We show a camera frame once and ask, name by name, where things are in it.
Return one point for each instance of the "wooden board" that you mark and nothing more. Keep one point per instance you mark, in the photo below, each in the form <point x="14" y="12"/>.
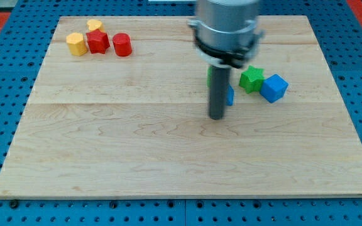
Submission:
<point x="100" y="126"/>

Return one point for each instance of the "green star block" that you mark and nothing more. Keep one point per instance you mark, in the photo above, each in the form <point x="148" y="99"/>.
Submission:
<point x="252" y="79"/>

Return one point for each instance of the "yellow hexagon block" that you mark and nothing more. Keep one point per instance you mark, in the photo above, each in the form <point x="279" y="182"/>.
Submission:
<point x="76" y="44"/>

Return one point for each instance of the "green block behind rod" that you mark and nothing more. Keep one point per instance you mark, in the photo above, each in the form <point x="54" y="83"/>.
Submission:
<point x="209" y="75"/>

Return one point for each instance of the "red star block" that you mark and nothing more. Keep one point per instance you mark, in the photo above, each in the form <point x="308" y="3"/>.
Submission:
<point x="97" y="41"/>

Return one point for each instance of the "blue cube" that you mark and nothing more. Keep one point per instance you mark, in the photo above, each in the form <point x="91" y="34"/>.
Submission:
<point x="273" y="88"/>

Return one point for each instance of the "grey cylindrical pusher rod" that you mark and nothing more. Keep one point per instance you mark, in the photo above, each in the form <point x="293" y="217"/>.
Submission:
<point x="218" y="91"/>

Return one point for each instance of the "yellow heart block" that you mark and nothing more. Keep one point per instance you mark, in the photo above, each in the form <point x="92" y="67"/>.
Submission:
<point x="95" y="24"/>

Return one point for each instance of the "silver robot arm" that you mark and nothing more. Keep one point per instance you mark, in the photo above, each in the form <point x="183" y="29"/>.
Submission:
<point x="224" y="31"/>

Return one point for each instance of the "blue block behind rod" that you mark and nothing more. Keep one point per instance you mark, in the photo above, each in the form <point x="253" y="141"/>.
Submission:
<point x="230" y="96"/>

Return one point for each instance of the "red cylinder block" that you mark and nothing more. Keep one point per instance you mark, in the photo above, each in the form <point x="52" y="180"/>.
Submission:
<point x="122" y="44"/>

